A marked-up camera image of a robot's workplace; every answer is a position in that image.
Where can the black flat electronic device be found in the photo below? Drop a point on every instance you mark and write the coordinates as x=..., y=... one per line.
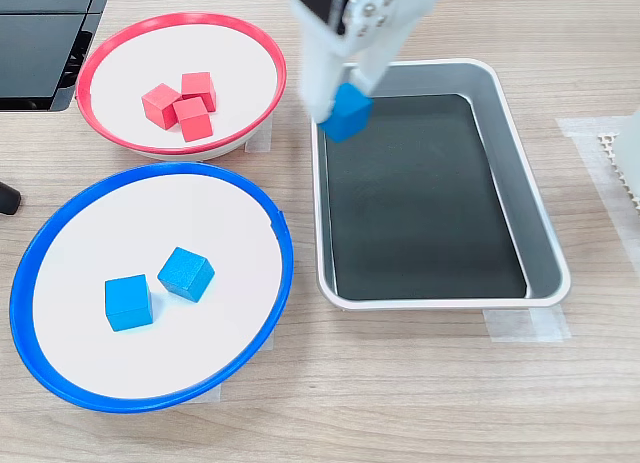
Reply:
x=35, y=53

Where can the red rimmed white dish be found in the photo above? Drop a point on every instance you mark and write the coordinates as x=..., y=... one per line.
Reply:
x=225, y=48

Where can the clear tape strip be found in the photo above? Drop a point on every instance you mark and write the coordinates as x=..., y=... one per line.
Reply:
x=268, y=342
x=261, y=139
x=527, y=325
x=210, y=394

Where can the blue wooden cube block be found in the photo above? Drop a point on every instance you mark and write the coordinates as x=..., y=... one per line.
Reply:
x=128, y=303
x=186, y=275
x=350, y=115

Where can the black tray liner mat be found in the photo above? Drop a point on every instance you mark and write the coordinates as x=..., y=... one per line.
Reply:
x=425, y=198

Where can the white mesh anti-slip mat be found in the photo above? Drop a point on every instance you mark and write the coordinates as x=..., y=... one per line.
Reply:
x=607, y=144

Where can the silver metal tray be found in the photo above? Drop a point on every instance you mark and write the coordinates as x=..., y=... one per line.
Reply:
x=540, y=243

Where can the black rounded object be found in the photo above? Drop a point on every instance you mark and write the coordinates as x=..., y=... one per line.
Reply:
x=9, y=198

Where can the blue rimmed white dish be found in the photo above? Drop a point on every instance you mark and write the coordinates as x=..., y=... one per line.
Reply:
x=200, y=208

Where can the red wooden cube block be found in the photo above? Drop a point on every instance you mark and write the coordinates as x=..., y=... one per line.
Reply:
x=199, y=88
x=159, y=105
x=194, y=120

